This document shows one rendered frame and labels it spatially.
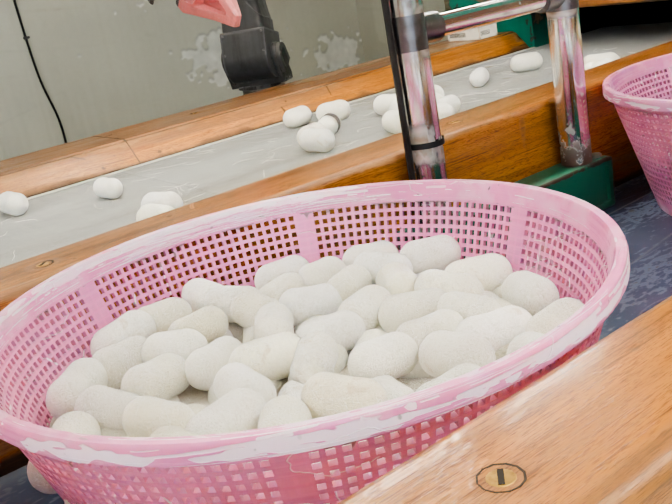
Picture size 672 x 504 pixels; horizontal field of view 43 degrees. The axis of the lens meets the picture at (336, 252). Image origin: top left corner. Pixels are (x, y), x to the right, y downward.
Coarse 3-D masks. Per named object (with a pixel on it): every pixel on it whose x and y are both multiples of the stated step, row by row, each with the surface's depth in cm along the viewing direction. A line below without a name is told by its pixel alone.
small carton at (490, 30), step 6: (492, 24) 114; (468, 30) 114; (474, 30) 113; (480, 30) 113; (486, 30) 113; (492, 30) 114; (450, 36) 117; (456, 36) 116; (462, 36) 115; (468, 36) 114; (474, 36) 113; (480, 36) 113; (486, 36) 113
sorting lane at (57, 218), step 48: (528, 48) 114; (624, 48) 100; (480, 96) 86; (240, 144) 85; (288, 144) 80; (336, 144) 76; (48, 192) 78; (144, 192) 71; (192, 192) 68; (0, 240) 64; (48, 240) 61
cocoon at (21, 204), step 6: (6, 192) 71; (12, 192) 71; (0, 198) 71; (6, 198) 70; (12, 198) 70; (18, 198) 70; (24, 198) 71; (0, 204) 71; (6, 204) 70; (12, 204) 70; (18, 204) 70; (24, 204) 70; (0, 210) 72; (6, 210) 70; (12, 210) 70; (18, 210) 70; (24, 210) 71
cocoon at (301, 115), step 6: (294, 108) 87; (300, 108) 88; (306, 108) 88; (288, 114) 87; (294, 114) 87; (300, 114) 87; (306, 114) 88; (288, 120) 87; (294, 120) 87; (300, 120) 87; (306, 120) 88; (288, 126) 87; (294, 126) 87
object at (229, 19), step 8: (176, 0) 90; (184, 0) 90; (192, 0) 90; (200, 0) 90; (224, 0) 86; (184, 8) 90; (192, 8) 89; (200, 8) 89; (208, 8) 89; (224, 8) 87; (232, 8) 86; (200, 16) 90; (208, 16) 89; (216, 16) 88; (224, 16) 87; (232, 16) 86; (232, 24) 87
